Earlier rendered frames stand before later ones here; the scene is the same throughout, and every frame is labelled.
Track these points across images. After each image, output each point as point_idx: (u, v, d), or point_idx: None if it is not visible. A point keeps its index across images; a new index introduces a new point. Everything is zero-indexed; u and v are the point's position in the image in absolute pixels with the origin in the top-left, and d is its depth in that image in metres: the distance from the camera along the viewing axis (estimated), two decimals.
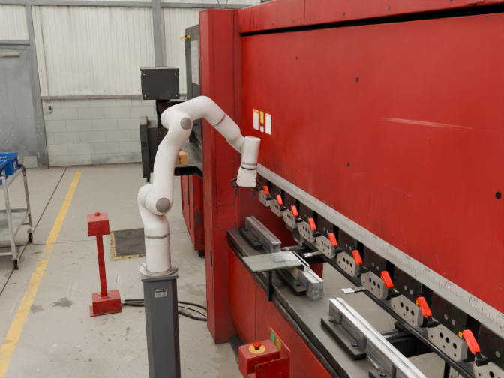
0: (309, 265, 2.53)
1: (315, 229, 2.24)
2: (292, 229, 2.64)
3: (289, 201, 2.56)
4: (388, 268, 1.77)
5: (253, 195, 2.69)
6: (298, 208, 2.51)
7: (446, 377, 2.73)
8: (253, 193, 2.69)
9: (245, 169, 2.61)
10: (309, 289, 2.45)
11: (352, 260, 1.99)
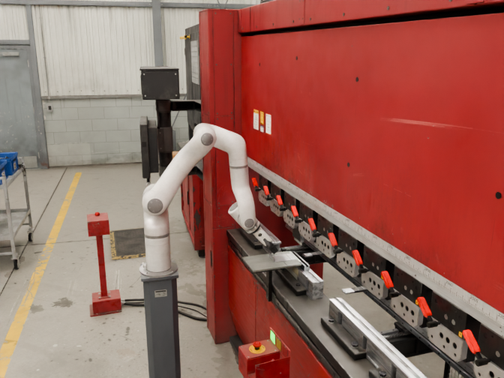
0: (309, 265, 2.53)
1: (315, 229, 2.24)
2: (292, 229, 2.64)
3: (289, 201, 2.56)
4: (388, 268, 1.77)
5: (276, 249, 2.56)
6: (298, 208, 2.51)
7: (446, 377, 2.73)
8: (275, 248, 2.55)
9: None
10: (309, 289, 2.45)
11: (352, 260, 1.99)
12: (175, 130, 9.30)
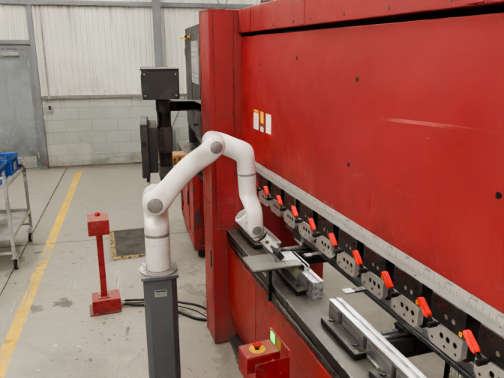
0: (309, 265, 2.53)
1: (315, 229, 2.24)
2: (292, 229, 2.64)
3: (289, 201, 2.56)
4: (388, 268, 1.77)
5: (282, 256, 2.58)
6: (298, 208, 2.51)
7: (446, 377, 2.73)
8: (281, 255, 2.58)
9: None
10: (309, 289, 2.45)
11: (352, 260, 1.99)
12: (175, 130, 9.30)
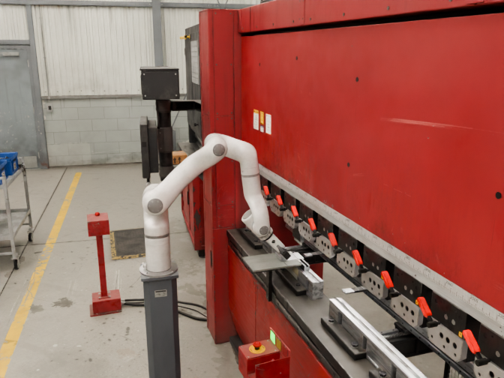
0: (309, 265, 2.53)
1: (315, 229, 2.24)
2: (292, 229, 2.64)
3: (289, 201, 2.56)
4: (388, 268, 1.77)
5: (289, 255, 2.59)
6: (298, 208, 2.51)
7: (446, 377, 2.73)
8: (288, 254, 2.59)
9: None
10: (309, 289, 2.45)
11: (352, 260, 1.99)
12: (175, 130, 9.30)
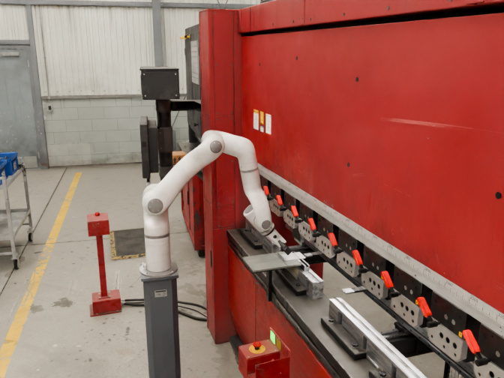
0: (309, 265, 2.53)
1: (315, 229, 2.24)
2: (292, 229, 2.64)
3: (289, 201, 2.56)
4: (388, 268, 1.77)
5: (289, 250, 2.59)
6: (298, 208, 2.51)
7: (446, 377, 2.73)
8: (289, 250, 2.58)
9: None
10: (309, 289, 2.45)
11: (352, 260, 1.99)
12: (175, 130, 9.30)
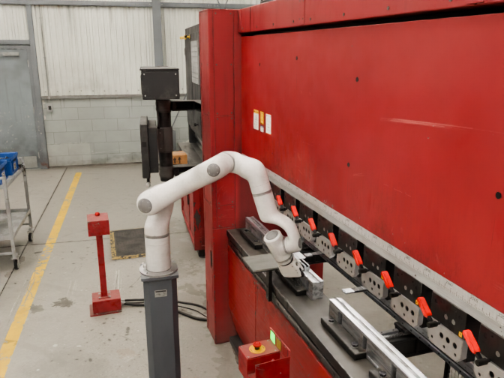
0: (309, 265, 2.53)
1: (315, 229, 2.24)
2: None
3: (289, 201, 2.56)
4: (388, 268, 1.77)
5: (300, 280, 2.40)
6: (298, 208, 2.51)
7: (446, 377, 2.73)
8: (299, 280, 2.40)
9: (281, 265, 2.31)
10: (309, 289, 2.45)
11: (352, 260, 1.99)
12: (175, 130, 9.30)
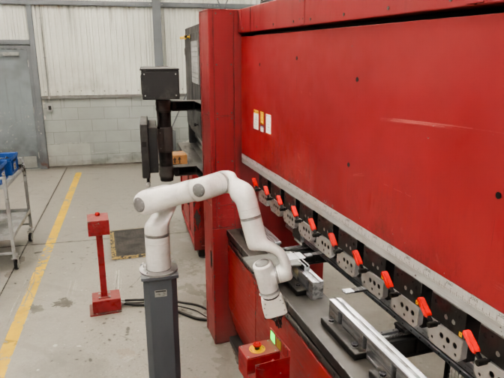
0: (309, 265, 2.53)
1: (315, 229, 2.24)
2: (292, 229, 2.64)
3: (289, 201, 2.56)
4: (388, 268, 1.77)
5: (277, 325, 2.19)
6: (298, 208, 2.51)
7: (446, 377, 2.73)
8: (277, 325, 2.18)
9: None
10: (309, 289, 2.45)
11: (352, 260, 1.99)
12: (175, 130, 9.30)
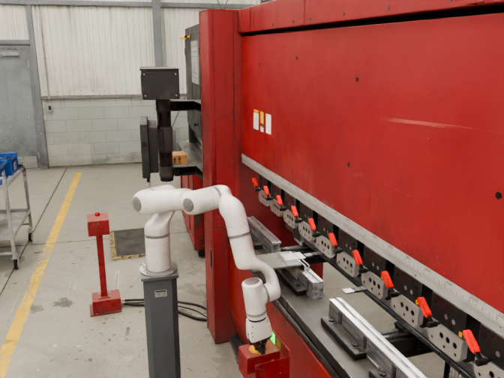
0: (309, 265, 2.53)
1: (315, 229, 2.24)
2: (292, 229, 2.64)
3: (289, 201, 2.56)
4: (388, 268, 1.77)
5: None
6: (298, 208, 2.51)
7: (446, 377, 2.73)
8: None
9: (256, 322, 2.02)
10: (309, 289, 2.45)
11: (352, 260, 1.99)
12: (175, 130, 9.30)
